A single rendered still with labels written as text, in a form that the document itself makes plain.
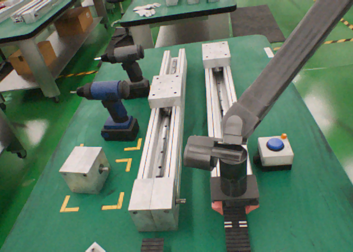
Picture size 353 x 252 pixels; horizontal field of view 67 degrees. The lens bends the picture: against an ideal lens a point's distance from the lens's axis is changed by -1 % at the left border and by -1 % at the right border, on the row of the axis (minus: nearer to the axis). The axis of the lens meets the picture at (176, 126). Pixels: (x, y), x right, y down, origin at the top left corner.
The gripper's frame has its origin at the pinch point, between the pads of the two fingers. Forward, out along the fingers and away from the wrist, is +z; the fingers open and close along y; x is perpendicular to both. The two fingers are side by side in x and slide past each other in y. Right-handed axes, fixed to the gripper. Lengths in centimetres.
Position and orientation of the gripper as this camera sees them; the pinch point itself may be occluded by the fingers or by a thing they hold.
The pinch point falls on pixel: (233, 210)
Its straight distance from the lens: 70.0
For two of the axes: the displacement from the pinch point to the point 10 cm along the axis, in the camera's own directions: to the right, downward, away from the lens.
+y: -9.9, 0.8, 1.4
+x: -0.5, 6.3, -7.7
